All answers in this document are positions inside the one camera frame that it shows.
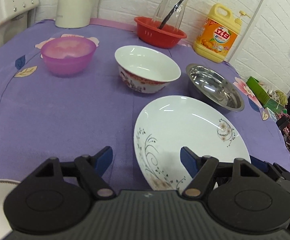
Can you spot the white appliance with screen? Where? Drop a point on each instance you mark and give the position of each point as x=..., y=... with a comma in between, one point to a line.
x=22, y=2

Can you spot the black stick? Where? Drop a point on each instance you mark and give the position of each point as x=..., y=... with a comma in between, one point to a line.
x=171, y=11

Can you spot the purple plastic bowl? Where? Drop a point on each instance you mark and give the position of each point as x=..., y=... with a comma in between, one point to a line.
x=67, y=62

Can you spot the purple floral tablecloth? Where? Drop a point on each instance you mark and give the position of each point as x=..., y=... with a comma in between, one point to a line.
x=60, y=117

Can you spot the beige fuzzy object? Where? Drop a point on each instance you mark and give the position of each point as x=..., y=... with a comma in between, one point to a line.
x=280, y=97

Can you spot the white ceramic bowl red pattern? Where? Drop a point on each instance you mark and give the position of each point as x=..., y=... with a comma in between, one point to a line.
x=145, y=65

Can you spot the stainless steel bowl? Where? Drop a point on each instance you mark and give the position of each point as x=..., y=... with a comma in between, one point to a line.
x=210, y=82

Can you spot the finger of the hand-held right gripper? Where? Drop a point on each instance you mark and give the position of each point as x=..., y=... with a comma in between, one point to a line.
x=258, y=161

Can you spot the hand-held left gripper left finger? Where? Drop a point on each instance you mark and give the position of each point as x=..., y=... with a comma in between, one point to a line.
x=104, y=158

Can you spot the yellow detergent bottle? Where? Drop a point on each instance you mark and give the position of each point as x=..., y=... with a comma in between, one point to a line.
x=215, y=37

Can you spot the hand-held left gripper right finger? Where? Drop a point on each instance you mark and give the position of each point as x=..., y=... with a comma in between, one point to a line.
x=187, y=160

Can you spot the white floral plate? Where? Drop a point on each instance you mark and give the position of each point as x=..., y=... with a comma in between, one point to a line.
x=185, y=122

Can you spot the red plastic basket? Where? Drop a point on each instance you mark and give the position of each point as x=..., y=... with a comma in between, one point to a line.
x=155, y=38

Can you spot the green box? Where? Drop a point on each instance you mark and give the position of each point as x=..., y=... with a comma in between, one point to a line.
x=260, y=92

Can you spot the white wall pipe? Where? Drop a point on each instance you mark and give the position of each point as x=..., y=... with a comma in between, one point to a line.
x=255, y=12

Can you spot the white kettle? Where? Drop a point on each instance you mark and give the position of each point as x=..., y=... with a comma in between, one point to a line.
x=72, y=5

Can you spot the clear glass jar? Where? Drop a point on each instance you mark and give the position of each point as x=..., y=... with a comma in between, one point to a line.
x=170, y=2

